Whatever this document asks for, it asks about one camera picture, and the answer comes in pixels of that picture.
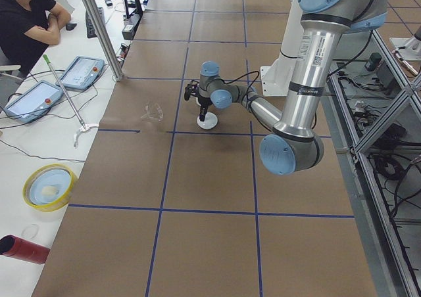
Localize near teach pendant tablet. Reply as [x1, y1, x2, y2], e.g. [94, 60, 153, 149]
[5, 80, 64, 123]

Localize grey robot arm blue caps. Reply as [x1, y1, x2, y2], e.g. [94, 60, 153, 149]
[184, 0, 387, 175]

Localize person in black shirt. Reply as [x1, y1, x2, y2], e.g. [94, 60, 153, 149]
[1, 0, 71, 76]

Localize clear plastic funnel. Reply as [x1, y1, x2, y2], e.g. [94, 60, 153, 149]
[141, 101, 164, 122]

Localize yellow rimmed bowl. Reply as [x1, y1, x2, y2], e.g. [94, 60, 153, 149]
[22, 164, 78, 212]

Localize red cylinder tube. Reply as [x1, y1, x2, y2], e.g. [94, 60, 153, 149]
[1, 235, 50, 264]

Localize black computer mouse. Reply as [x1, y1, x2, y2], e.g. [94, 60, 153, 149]
[65, 22, 77, 31]

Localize black power adapter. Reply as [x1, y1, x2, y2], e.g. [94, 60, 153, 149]
[364, 52, 382, 72]

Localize white round lid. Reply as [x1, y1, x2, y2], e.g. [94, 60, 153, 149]
[197, 112, 218, 129]

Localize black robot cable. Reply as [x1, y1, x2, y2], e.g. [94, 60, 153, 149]
[223, 30, 376, 114]

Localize black keyboard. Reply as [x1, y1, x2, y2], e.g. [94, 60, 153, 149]
[85, 12, 97, 39]

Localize far teach pendant tablet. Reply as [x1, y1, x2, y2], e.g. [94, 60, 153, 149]
[60, 56, 105, 91]

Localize aluminium frame rail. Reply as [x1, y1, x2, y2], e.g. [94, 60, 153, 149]
[323, 23, 420, 296]

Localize aluminium frame post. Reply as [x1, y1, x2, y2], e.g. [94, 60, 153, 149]
[82, 0, 124, 81]

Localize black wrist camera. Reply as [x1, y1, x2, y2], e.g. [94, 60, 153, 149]
[184, 80, 199, 101]

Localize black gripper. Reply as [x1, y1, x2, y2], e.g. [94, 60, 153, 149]
[197, 94, 211, 121]

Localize teach pendant tablet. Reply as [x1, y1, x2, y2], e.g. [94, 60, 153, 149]
[60, 56, 105, 91]
[5, 80, 64, 123]

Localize reacher grabber stick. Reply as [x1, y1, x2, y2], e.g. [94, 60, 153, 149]
[43, 54, 99, 149]

